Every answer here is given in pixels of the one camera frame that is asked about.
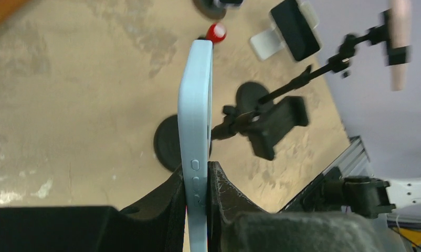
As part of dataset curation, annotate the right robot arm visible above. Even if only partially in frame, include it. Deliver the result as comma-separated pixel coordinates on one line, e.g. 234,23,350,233
298,176,421,219

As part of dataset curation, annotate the light blue case phone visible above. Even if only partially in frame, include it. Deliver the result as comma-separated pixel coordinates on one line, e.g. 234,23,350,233
177,40,213,251

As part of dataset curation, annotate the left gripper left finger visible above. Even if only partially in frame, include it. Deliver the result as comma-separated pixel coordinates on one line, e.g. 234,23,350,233
0,169,186,251

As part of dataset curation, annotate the silver phone stand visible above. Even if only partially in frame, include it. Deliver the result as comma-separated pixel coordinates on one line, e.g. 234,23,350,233
249,0,321,61

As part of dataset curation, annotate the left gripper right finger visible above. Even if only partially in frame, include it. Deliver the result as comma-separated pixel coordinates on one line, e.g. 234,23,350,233
207,162,384,251

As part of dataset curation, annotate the pink case phone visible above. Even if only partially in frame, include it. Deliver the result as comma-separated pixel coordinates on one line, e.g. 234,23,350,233
388,1,412,91

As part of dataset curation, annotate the black phone stand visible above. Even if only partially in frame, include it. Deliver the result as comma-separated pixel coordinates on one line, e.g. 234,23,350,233
236,9,391,115
153,96,309,172

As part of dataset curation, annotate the black base frame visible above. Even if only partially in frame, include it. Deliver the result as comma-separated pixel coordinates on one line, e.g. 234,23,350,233
280,136,374,212

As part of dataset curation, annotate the black phone on silver stand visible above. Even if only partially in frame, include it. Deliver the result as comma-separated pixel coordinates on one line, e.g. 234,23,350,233
269,0,322,61

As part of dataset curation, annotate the red black stamp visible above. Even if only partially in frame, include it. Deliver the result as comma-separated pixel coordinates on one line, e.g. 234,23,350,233
198,23,227,45

